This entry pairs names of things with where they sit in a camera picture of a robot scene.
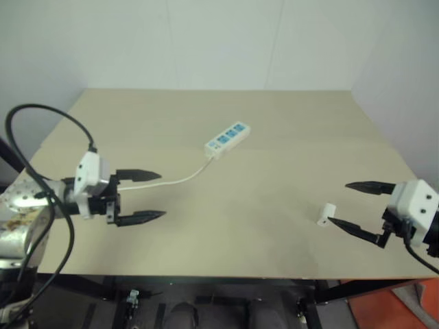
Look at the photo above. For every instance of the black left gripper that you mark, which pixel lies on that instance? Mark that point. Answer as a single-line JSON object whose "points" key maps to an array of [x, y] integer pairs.
{"points": [[103, 205]]}

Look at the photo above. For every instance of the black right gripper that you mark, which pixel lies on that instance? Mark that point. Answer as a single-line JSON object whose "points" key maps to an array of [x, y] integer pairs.
{"points": [[396, 224]]}

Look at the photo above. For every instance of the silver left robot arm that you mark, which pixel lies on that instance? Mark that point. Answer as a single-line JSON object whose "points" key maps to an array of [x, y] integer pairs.
{"points": [[20, 219]]}

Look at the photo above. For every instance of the white plug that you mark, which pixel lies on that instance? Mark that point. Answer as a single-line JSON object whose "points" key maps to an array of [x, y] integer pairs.
{"points": [[326, 213]]}

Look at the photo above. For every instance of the white blue power strip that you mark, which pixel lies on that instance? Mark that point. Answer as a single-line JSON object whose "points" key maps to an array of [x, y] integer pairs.
{"points": [[227, 138]]}

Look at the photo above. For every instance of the small white clamp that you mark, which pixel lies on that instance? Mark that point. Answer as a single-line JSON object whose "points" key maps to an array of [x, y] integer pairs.
{"points": [[132, 296]]}

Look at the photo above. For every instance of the orange red floor object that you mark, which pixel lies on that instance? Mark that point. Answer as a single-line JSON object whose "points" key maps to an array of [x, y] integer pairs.
{"points": [[377, 308]]}

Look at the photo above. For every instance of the dark rounded shape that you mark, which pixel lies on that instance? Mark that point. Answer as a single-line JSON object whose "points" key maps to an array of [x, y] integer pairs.
{"points": [[181, 316]]}

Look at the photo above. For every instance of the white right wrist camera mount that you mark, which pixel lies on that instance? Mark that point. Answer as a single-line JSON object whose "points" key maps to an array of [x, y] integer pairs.
{"points": [[416, 202]]}

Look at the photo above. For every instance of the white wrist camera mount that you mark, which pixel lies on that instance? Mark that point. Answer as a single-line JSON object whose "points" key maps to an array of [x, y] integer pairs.
{"points": [[88, 168], [416, 202]]}

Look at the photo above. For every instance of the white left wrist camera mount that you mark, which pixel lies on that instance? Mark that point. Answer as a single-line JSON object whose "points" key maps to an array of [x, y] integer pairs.
{"points": [[88, 168]]}

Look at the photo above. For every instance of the black table frame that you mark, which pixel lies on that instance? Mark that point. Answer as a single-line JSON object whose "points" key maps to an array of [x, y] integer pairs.
{"points": [[205, 286]]}

